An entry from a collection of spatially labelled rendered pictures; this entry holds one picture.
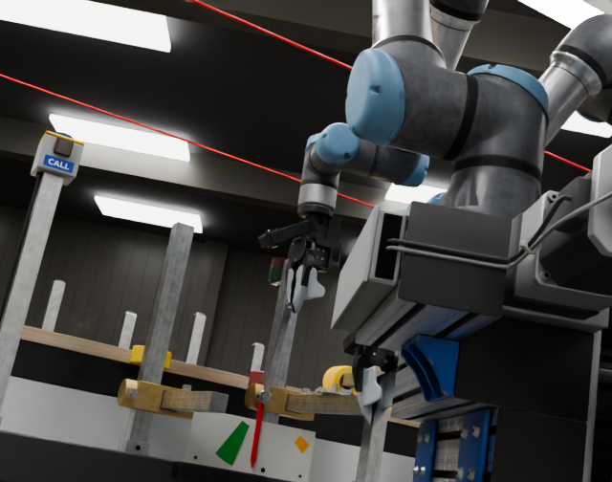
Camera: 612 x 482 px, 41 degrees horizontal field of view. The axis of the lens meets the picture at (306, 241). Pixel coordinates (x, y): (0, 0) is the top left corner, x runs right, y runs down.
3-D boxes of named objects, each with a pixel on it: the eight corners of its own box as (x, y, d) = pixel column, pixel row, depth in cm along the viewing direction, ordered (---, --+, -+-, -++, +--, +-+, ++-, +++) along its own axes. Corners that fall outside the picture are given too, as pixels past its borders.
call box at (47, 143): (75, 182, 147) (85, 142, 149) (35, 169, 144) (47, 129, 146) (66, 190, 153) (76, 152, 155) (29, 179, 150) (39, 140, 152)
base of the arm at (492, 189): (567, 239, 98) (574, 164, 101) (445, 216, 98) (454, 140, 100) (525, 268, 113) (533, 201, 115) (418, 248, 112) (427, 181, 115)
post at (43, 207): (-1, 429, 135) (67, 177, 147) (-32, 425, 133) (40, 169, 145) (-5, 428, 139) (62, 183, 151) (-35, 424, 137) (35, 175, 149)
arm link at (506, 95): (560, 169, 103) (570, 74, 107) (461, 143, 101) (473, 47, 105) (517, 196, 115) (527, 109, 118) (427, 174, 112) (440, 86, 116)
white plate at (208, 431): (308, 484, 159) (316, 432, 162) (184, 462, 148) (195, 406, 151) (306, 484, 160) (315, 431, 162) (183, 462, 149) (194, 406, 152)
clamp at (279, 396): (313, 421, 162) (317, 395, 164) (252, 408, 157) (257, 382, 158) (300, 420, 167) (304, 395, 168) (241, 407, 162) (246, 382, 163)
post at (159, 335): (140, 477, 145) (196, 223, 158) (120, 473, 144) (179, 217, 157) (134, 475, 148) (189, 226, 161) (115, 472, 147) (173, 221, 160)
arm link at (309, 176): (312, 127, 163) (303, 142, 171) (304, 179, 160) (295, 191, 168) (349, 135, 164) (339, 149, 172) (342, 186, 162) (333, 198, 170)
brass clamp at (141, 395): (193, 420, 150) (199, 392, 152) (122, 405, 145) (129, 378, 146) (182, 419, 156) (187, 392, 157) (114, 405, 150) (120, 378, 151)
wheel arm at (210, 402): (225, 419, 129) (230, 392, 130) (206, 415, 127) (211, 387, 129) (143, 413, 167) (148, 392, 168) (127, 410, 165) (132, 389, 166)
